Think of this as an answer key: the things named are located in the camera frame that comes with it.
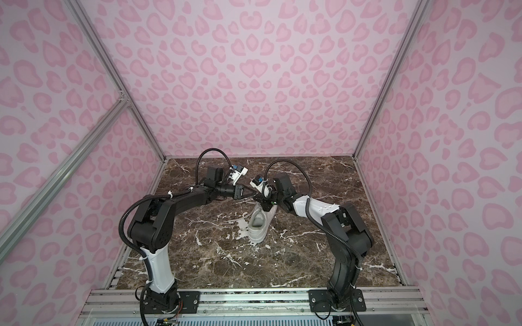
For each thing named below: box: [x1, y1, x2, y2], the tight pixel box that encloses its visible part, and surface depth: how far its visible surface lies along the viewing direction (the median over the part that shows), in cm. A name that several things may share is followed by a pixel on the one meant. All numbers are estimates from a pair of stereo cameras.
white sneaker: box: [248, 201, 278, 244], surface depth 88 cm
